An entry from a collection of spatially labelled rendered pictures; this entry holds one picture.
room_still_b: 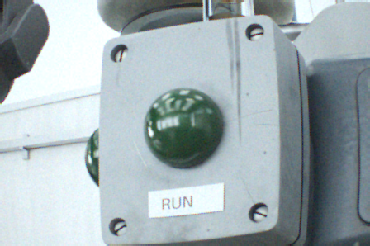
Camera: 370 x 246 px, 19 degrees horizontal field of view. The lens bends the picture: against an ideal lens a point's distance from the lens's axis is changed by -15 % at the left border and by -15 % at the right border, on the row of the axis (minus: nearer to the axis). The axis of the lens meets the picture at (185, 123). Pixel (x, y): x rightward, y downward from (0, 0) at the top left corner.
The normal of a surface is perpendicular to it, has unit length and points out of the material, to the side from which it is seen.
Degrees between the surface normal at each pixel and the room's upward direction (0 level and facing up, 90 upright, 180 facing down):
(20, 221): 90
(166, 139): 117
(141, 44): 90
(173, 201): 90
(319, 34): 90
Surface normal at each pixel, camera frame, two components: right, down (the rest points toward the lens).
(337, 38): -0.74, -0.22
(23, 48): 0.86, -0.28
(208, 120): 0.51, -0.20
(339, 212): -0.38, -0.31
